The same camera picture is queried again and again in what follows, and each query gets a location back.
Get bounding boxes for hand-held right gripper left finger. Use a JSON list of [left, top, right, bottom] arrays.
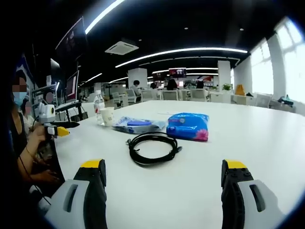
[[46, 158, 107, 229]]

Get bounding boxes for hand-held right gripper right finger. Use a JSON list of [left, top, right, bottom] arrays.
[[221, 159, 285, 229]]

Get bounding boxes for clear plastic water bottle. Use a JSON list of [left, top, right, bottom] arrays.
[[92, 90, 105, 126]]

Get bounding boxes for white paper cup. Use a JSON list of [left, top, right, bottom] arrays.
[[99, 106, 115, 127]]

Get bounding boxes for wet wipes packet blue lid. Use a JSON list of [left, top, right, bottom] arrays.
[[112, 115, 166, 134]]

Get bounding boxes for blue tissue pack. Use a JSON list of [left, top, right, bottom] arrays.
[[166, 112, 210, 143]]

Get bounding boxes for person's left hand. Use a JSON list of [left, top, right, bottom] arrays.
[[28, 125, 48, 151]]

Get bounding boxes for light blue face mask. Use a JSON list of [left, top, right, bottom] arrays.
[[13, 92, 27, 107]]

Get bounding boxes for person's dark top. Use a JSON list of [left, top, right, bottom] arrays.
[[9, 107, 30, 156]]

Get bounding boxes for laptop with red screen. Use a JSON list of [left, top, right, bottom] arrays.
[[65, 70, 80, 103]]

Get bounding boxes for white table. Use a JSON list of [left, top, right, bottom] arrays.
[[45, 100, 305, 229]]

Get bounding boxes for dark overhead display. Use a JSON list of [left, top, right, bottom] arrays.
[[55, 16, 88, 58]]

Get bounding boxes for ceiling air conditioner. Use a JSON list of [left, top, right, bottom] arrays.
[[104, 40, 140, 55]]

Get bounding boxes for white office chair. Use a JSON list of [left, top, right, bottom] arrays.
[[190, 88, 207, 101], [162, 90, 179, 101]]

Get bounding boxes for teal dark object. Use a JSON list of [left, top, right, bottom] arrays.
[[278, 94, 296, 105]]

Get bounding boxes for bright ceiling light strip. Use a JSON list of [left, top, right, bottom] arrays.
[[84, 0, 126, 34]]

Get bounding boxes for hanging display screen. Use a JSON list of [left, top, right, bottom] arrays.
[[168, 67, 186, 78]]

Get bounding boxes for long curved ceiling light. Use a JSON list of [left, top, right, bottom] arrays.
[[115, 47, 248, 68]]

